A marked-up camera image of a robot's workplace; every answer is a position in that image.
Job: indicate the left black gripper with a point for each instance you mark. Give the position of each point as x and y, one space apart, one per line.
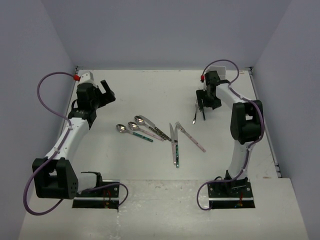
108 97

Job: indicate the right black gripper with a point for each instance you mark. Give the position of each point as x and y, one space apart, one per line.
201 95

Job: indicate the all-silver fork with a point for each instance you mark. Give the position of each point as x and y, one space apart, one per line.
196 111

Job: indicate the pink handled fork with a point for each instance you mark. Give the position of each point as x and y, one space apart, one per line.
182 129

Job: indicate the teal handled knife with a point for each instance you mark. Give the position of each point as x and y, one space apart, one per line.
177 164

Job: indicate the pink handled knife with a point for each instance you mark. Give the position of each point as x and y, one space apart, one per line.
172 137

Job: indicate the dark floral handled knife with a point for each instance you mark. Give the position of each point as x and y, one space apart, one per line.
162 134

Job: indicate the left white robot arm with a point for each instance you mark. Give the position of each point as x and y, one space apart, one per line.
55 177

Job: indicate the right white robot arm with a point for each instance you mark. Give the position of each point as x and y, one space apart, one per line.
246 124

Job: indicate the white three-compartment utensil holder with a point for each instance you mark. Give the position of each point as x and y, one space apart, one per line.
221 71

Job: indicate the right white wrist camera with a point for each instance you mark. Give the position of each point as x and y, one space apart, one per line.
206 85

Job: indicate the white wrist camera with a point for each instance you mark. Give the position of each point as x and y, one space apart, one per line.
206 85
86 77

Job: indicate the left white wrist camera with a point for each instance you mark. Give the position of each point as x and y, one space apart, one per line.
86 77

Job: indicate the teal handled spoon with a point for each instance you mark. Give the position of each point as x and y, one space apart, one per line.
122 129

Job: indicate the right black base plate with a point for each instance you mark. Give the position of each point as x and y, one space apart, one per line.
232 195

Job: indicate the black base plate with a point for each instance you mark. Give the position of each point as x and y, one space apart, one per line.
107 198
232 195

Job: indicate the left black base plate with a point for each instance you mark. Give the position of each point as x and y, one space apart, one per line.
107 198

